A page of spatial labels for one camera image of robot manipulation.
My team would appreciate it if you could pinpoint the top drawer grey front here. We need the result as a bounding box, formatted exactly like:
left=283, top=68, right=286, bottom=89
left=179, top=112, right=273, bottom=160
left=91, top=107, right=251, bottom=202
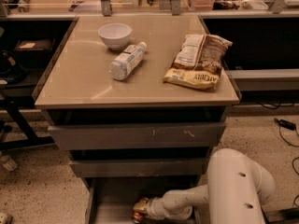
left=49, top=122, right=225, bottom=150

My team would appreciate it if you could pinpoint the drawer grey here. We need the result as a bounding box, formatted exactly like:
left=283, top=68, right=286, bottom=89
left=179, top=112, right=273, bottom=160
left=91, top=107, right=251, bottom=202
left=49, top=122, right=225, bottom=150
left=69, top=158, right=207, bottom=177

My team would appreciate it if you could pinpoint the brown chip bag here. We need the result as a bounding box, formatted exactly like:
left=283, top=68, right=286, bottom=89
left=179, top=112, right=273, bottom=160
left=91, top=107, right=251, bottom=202
left=163, top=34, right=233, bottom=90

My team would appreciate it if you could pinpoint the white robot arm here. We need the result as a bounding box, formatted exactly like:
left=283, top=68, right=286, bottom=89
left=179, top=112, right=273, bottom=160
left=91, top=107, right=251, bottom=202
left=132, top=148, right=276, bottom=224

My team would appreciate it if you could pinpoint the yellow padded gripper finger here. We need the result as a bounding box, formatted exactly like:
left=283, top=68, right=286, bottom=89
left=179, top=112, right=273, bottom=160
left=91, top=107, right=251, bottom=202
left=133, top=197, right=150, bottom=213

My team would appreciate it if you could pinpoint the white bowl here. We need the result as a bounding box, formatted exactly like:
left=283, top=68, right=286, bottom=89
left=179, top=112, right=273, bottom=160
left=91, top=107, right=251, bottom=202
left=98, top=23, right=132, bottom=50

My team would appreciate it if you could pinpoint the middle drawer grey front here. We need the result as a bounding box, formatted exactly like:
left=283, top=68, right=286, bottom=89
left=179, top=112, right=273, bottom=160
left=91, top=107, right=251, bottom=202
left=69, top=158, right=207, bottom=177

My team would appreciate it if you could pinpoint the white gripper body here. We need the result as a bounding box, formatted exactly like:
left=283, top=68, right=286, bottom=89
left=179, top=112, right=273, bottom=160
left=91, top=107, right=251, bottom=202
left=147, top=198, right=192, bottom=220

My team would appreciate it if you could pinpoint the red coke can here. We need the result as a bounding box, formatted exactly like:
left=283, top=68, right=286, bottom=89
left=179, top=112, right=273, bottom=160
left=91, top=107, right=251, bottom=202
left=131, top=210, right=148, bottom=224

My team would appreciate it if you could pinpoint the open bottom drawer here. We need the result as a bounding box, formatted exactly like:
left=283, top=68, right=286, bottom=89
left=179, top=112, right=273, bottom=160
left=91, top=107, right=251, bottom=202
left=84, top=176, right=192, bottom=224

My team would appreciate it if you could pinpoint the black stand leg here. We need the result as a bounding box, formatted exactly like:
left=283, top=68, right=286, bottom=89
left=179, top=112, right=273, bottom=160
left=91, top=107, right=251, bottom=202
left=0, top=97, right=54, bottom=150

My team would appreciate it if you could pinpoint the clear plastic water bottle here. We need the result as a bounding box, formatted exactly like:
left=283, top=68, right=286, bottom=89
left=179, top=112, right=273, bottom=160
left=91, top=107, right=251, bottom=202
left=109, top=42, right=147, bottom=80

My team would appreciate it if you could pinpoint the black bag on shelf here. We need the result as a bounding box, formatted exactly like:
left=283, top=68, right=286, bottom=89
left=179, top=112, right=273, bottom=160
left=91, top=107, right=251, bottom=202
left=13, top=39, right=53, bottom=68

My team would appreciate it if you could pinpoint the small white bottle on floor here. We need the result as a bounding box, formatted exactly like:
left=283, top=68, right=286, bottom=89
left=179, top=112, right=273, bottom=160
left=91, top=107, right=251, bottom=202
left=0, top=155, right=18, bottom=172

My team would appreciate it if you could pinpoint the black power adapter with cable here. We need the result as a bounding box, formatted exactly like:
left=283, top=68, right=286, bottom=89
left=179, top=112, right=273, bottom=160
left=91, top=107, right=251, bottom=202
left=274, top=118, right=299, bottom=147

